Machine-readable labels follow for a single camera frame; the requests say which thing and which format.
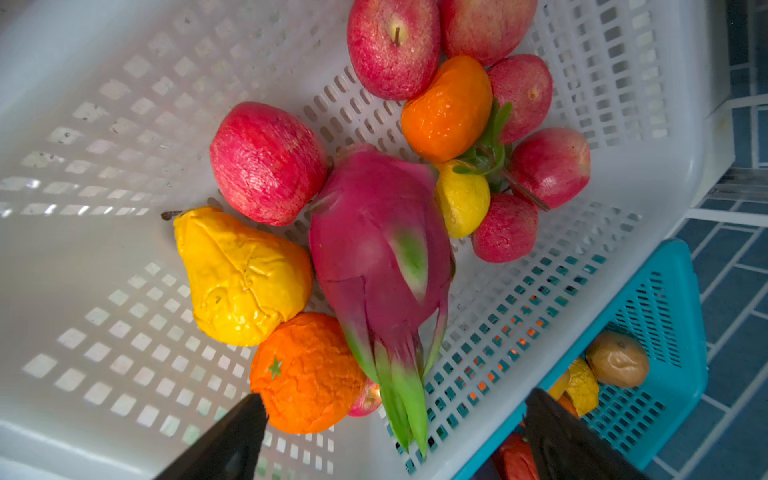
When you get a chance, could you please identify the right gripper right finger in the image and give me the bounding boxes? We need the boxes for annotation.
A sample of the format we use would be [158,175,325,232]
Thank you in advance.
[524,388,647,480]

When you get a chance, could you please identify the red apple centre right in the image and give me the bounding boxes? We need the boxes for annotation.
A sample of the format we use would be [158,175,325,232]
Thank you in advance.
[509,127,591,210]

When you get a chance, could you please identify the yellow lemon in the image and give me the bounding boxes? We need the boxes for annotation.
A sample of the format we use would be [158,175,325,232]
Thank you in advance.
[435,161,491,239]

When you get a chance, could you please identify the red apple back left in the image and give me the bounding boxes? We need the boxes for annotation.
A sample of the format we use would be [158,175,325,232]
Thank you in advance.
[347,0,440,101]

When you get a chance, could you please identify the pink dragon fruit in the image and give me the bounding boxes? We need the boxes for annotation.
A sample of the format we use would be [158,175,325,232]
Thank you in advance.
[309,143,454,453]

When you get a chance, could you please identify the red apple back middle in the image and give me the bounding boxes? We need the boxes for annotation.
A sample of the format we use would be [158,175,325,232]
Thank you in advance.
[438,0,538,66]

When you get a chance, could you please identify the teal plastic vegetable basket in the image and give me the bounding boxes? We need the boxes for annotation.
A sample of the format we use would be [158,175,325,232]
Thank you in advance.
[427,240,707,479]

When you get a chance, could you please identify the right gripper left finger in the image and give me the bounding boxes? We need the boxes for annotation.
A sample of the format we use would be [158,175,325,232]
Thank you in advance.
[156,393,267,480]

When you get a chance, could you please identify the small orange tangerine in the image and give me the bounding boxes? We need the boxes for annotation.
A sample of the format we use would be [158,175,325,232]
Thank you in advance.
[400,56,493,164]

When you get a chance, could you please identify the large orange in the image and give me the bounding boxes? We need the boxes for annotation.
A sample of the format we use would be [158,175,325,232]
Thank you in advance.
[249,312,367,435]

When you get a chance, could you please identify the brown potato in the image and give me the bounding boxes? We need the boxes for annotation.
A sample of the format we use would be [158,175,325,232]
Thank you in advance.
[585,331,650,388]

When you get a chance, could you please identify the yellow bell pepper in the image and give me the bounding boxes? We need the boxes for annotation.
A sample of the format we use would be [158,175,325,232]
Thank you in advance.
[548,358,600,417]

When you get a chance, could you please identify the white plastic fruit basket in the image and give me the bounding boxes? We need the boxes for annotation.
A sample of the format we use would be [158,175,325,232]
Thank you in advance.
[1,1,728,479]

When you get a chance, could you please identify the red apple back right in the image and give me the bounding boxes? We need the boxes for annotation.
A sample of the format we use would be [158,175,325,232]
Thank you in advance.
[488,54,553,144]

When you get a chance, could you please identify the red apple middle left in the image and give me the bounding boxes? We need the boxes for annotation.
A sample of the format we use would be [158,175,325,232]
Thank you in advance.
[209,101,329,227]

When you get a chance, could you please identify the yellow pear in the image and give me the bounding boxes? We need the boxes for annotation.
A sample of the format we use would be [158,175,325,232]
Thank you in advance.
[173,207,313,347]

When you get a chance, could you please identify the red tomato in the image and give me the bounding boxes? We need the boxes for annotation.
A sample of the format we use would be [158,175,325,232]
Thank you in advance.
[492,433,539,480]

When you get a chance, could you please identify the red apple centre low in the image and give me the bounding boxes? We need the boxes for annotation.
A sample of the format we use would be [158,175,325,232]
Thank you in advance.
[471,193,539,263]

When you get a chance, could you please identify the small red apple front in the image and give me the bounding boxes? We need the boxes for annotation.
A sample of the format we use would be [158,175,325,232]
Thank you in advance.
[348,379,382,417]

